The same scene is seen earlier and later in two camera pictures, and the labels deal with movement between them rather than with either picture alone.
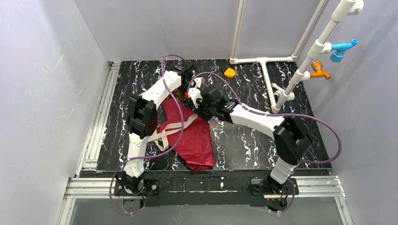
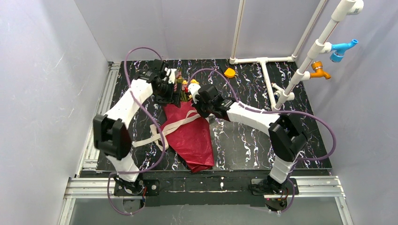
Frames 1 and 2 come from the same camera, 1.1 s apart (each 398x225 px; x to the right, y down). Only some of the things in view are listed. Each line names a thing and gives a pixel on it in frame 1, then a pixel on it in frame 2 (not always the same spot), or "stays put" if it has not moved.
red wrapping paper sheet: [195, 145] stays put
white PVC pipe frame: [341, 9] stays put
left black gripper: [189, 78] -> [173, 94]
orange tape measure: [229, 72] stays put
